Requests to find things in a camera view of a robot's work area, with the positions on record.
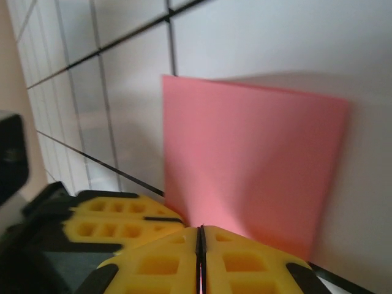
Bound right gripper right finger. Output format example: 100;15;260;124
201;225;331;294

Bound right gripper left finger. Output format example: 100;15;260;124
75;226;202;294

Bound pink paper sheet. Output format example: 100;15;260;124
161;74;351;262

